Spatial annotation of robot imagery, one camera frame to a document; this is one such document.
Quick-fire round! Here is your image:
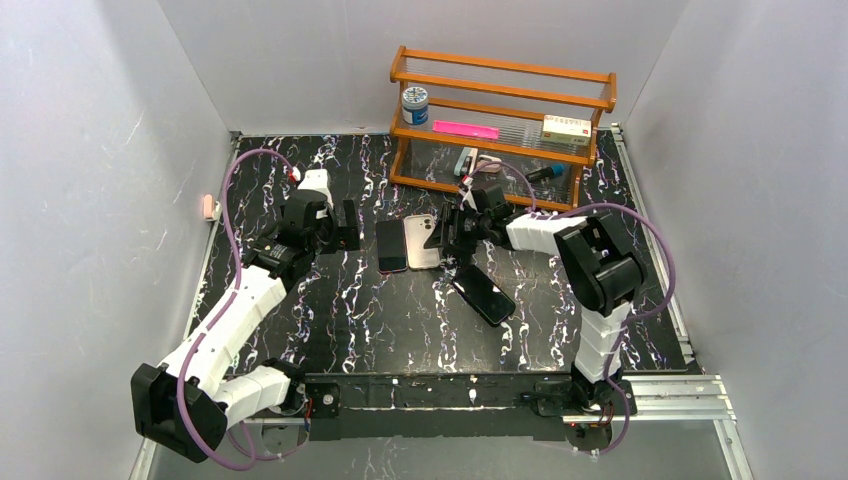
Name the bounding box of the black blue marker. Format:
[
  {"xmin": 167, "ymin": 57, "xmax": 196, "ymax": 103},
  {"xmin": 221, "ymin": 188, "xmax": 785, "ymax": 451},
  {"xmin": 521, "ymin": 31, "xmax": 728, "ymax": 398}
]
[{"xmin": 525, "ymin": 164, "xmax": 565, "ymax": 184}]

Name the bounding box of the pink wall hook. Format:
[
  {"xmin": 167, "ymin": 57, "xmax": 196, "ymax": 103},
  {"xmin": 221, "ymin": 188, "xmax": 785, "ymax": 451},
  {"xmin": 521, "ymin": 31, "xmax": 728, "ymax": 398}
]
[{"xmin": 201, "ymin": 194, "xmax": 221, "ymax": 222}]

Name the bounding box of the white red medicine box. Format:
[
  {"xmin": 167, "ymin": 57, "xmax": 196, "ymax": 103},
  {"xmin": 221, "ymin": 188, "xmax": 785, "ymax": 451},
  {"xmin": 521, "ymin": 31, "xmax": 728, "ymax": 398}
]
[{"xmin": 540, "ymin": 115, "xmax": 593, "ymax": 146}]

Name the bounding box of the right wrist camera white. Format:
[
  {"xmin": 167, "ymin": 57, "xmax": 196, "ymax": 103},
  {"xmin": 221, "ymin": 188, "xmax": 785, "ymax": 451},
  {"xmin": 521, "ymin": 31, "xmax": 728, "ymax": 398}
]
[{"xmin": 458, "ymin": 175, "xmax": 477, "ymax": 211}]

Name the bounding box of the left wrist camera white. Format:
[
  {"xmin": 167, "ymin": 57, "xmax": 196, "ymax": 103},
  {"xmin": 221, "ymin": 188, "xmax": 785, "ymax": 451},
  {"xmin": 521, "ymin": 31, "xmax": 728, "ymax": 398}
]
[{"xmin": 298, "ymin": 169, "xmax": 334, "ymax": 208}]

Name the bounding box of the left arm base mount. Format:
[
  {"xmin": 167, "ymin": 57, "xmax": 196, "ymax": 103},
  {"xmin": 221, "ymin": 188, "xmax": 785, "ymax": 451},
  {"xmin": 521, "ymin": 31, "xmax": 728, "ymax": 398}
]
[{"xmin": 245, "ymin": 382, "xmax": 340, "ymax": 461}]

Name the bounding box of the pink tape dispenser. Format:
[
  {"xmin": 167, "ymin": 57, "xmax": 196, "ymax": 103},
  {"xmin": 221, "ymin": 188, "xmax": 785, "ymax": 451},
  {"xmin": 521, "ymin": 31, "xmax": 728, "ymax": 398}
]
[{"xmin": 477, "ymin": 154, "xmax": 502, "ymax": 173}]

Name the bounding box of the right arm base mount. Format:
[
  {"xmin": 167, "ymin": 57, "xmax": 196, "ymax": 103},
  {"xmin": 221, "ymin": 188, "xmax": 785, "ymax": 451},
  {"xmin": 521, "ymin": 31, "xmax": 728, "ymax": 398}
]
[{"xmin": 519, "ymin": 379, "xmax": 638, "ymax": 457}]

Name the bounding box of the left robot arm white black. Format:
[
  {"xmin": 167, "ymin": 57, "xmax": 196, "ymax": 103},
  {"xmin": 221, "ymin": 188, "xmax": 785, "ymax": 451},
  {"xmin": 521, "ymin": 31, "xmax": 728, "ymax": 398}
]
[{"xmin": 130, "ymin": 190, "xmax": 360, "ymax": 463}]

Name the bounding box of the white blue jar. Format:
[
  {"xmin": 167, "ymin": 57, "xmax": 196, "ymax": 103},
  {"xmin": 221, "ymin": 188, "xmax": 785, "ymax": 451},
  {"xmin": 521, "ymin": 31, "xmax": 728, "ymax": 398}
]
[{"xmin": 401, "ymin": 86, "xmax": 429, "ymax": 126}]

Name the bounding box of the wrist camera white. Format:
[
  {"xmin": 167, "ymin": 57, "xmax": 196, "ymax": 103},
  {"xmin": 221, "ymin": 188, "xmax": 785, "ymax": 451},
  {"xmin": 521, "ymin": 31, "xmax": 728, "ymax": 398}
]
[
  {"xmin": 458, "ymin": 175, "xmax": 477, "ymax": 211},
  {"xmin": 298, "ymin": 169, "xmax": 334, "ymax": 208}
]

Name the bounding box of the grey stapler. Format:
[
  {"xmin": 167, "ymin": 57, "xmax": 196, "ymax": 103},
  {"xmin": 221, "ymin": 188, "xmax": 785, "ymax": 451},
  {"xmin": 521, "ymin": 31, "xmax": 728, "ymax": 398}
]
[{"xmin": 453, "ymin": 147, "xmax": 478, "ymax": 178}]

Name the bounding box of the pink flat ruler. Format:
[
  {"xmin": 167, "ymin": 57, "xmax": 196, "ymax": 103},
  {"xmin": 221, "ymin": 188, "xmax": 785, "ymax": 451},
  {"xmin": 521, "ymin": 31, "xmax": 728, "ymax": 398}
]
[{"xmin": 432, "ymin": 120, "xmax": 500, "ymax": 141}]

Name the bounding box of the orange wooden shelf rack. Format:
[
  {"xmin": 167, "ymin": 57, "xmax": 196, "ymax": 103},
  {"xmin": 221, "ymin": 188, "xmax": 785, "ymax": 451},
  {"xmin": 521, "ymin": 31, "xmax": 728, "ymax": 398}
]
[{"xmin": 389, "ymin": 46, "xmax": 618, "ymax": 211}]

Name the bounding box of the aluminium frame rail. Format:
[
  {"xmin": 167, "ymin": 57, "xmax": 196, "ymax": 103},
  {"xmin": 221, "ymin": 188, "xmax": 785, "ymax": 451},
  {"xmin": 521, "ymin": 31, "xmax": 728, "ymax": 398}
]
[{"xmin": 148, "ymin": 374, "xmax": 738, "ymax": 425}]

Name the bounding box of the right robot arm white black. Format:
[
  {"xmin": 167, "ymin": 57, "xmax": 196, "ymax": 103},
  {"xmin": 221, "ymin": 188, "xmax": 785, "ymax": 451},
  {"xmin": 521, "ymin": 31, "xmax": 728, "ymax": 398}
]
[{"xmin": 424, "ymin": 185, "xmax": 647, "ymax": 389}]

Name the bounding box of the phone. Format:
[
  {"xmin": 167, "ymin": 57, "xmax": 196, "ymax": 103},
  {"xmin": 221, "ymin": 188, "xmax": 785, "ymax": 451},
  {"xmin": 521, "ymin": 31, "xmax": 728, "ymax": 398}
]
[
  {"xmin": 375, "ymin": 219, "xmax": 408, "ymax": 274},
  {"xmin": 451, "ymin": 265, "xmax": 516, "ymax": 327}
]

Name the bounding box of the beige phone case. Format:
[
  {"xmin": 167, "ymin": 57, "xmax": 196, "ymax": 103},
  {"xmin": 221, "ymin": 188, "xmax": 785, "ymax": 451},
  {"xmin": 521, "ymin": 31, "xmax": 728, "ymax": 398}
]
[{"xmin": 403, "ymin": 214, "xmax": 441, "ymax": 270}]

